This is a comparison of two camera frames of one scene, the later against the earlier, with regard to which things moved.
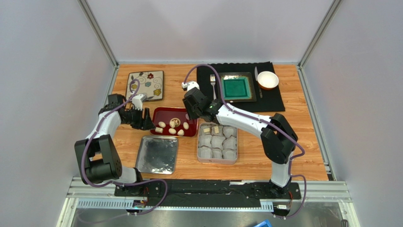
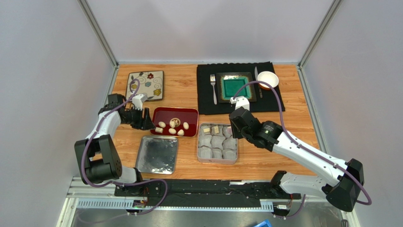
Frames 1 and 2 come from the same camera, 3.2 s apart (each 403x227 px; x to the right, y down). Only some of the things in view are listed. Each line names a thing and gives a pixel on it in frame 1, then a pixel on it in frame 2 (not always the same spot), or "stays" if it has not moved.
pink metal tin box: x=216 y=144 stays
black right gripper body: x=191 y=110 → x=237 y=122
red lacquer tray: x=173 y=121 stays
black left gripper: x=146 y=124 stays
